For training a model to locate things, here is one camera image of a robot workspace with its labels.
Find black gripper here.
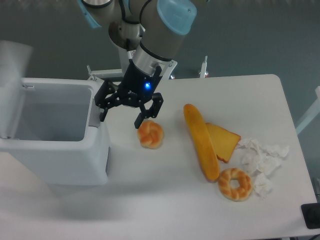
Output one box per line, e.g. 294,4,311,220
94,62,164,129

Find white push-top trash can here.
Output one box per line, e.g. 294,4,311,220
0,40,111,186

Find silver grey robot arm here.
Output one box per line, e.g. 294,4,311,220
78,0,207,128

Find knotted bread roll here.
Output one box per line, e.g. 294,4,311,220
137,120,164,149

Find long baguette bread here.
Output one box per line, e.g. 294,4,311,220
183,103,220,182

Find toast bread slice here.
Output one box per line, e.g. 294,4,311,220
205,123,241,163

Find large crumpled white tissue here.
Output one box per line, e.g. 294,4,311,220
235,138,290,176

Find small crumpled white tissue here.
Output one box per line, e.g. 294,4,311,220
253,173,273,199

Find black device at table edge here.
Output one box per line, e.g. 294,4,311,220
301,202,320,229

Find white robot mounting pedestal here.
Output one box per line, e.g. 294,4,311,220
87,46,178,83

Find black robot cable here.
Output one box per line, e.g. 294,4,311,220
119,0,137,63

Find twisted ring bread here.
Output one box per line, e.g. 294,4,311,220
218,168,253,202

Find white frame at right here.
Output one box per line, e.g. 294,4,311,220
295,86,320,135

